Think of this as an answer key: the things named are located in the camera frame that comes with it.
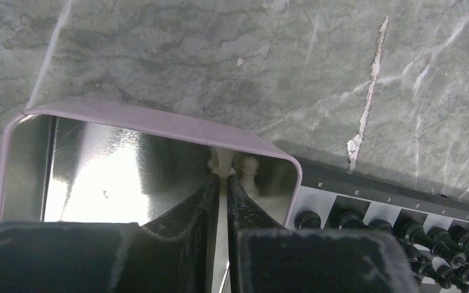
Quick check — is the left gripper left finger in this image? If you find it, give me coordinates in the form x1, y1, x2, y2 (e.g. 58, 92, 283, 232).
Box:
0, 173, 219, 292

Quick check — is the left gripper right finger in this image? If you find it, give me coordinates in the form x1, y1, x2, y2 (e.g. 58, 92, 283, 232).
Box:
227, 175, 418, 292

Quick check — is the black white chess board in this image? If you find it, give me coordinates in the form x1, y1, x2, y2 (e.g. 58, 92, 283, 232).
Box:
285, 160, 469, 292

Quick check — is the black chess piece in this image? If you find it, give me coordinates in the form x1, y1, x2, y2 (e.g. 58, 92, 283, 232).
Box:
294, 210, 322, 230

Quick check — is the white chess piece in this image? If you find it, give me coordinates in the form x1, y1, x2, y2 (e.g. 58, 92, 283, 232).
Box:
208, 146, 236, 179
240, 156, 259, 200

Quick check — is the silver metal tin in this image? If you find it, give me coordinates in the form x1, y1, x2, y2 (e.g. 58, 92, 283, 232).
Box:
0, 97, 302, 224

